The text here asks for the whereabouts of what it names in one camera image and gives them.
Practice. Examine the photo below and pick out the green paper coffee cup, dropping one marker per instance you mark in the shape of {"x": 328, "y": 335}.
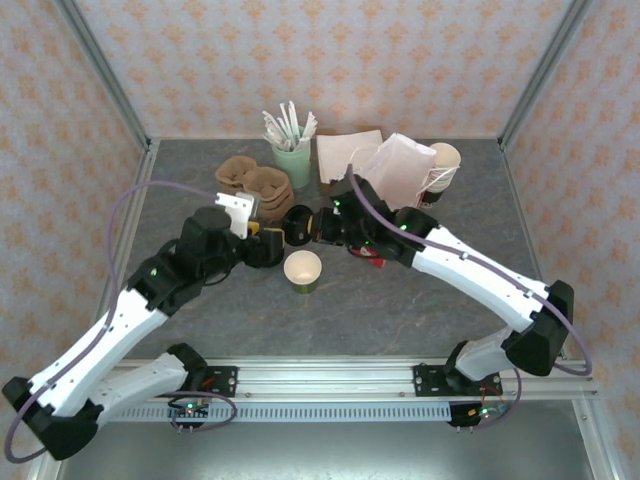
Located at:
{"x": 302, "y": 272}

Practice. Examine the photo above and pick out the red white paper gift bag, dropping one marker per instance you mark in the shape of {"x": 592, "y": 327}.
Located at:
{"x": 400, "y": 165}

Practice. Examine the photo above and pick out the mint green holder cup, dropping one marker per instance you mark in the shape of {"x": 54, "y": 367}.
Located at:
{"x": 292, "y": 165}

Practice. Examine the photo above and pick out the white napkin stack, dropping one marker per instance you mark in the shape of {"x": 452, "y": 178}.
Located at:
{"x": 340, "y": 155}

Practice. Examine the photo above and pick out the white paper cup stack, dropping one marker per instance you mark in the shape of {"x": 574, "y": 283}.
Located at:
{"x": 445, "y": 155}

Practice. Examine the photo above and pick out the small circuit board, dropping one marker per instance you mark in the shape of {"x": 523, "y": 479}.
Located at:
{"x": 482, "y": 412}
{"x": 189, "y": 410}

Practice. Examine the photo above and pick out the aluminium side rail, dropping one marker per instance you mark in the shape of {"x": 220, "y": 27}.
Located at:
{"x": 522, "y": 210}
{"x": 135, "y": 210}

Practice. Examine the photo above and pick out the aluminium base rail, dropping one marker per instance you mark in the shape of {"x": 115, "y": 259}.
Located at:
{"x": 325, "y": 380}

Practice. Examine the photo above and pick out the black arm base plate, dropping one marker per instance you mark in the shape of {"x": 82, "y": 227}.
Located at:
{"x": 225, "y": 381}
{"x": 425, "y": 381}

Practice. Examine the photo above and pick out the aluminium frame post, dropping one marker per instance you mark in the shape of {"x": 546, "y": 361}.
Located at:
{"x": 100, "y": 72}
{"x": 545, "y": 72}

